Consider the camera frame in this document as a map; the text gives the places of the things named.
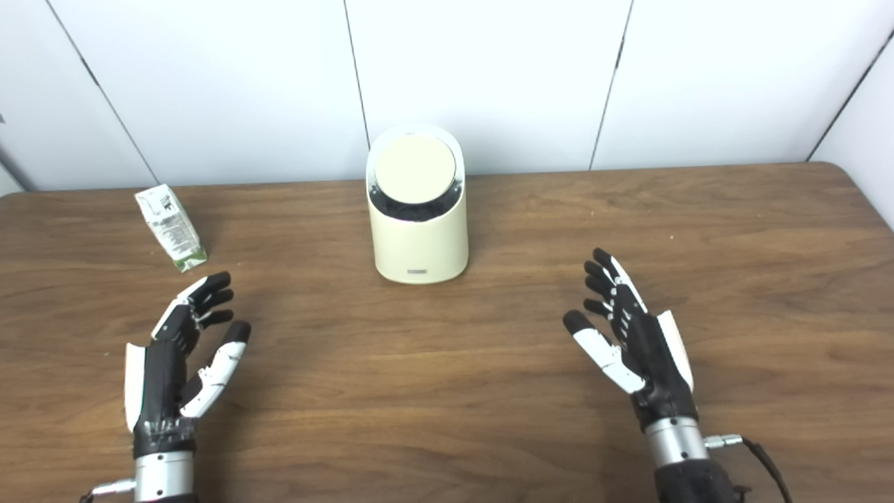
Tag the cream-colored round bin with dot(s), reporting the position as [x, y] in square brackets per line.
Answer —
[419, 244]

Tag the cream round bin lid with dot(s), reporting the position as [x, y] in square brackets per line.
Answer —
[415, 169]

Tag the white green milk carton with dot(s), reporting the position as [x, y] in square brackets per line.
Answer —
[171, 227]

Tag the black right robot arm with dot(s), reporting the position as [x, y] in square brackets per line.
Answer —
[677, 447]

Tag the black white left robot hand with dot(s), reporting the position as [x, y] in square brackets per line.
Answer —
[157, 377]

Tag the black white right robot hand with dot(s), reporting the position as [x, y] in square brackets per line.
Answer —
[656, 363]

